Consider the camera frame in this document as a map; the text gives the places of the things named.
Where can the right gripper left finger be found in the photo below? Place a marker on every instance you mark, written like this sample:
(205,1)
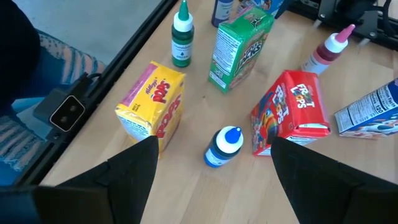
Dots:
(124,186)

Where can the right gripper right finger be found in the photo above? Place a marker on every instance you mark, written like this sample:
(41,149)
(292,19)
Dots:
(311,186)

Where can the blue Frosted Flakes cereal box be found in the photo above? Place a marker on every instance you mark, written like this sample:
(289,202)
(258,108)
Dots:
(370,112)

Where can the pink food colouring bottle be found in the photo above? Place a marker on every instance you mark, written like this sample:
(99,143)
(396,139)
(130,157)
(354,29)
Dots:
(323,54)

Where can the green Apple Jacks cereal box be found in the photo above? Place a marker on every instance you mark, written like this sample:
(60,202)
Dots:
(239,53)

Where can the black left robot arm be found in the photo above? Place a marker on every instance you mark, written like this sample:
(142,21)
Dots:
(373,28)

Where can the red Froot Loops cereal box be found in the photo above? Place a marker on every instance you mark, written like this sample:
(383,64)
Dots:
(292,105)

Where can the yellow Corn Pops cereal box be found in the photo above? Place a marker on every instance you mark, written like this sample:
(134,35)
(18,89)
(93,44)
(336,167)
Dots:
(152,99)

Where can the blue food colouring bottle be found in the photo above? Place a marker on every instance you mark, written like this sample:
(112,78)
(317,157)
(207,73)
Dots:
(222,146)

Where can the green food colouring bottle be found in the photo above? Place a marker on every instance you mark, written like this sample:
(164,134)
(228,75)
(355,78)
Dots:
(182,46)

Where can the person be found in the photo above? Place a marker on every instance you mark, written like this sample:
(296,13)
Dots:
(18,46)

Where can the blue and pink cereal box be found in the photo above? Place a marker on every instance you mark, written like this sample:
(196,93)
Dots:
(264,4)

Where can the purple food colouring bottle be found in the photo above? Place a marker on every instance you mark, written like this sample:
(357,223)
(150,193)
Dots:
(222,12)

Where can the grey table-level camera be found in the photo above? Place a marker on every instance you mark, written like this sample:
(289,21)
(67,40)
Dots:
(66,112)

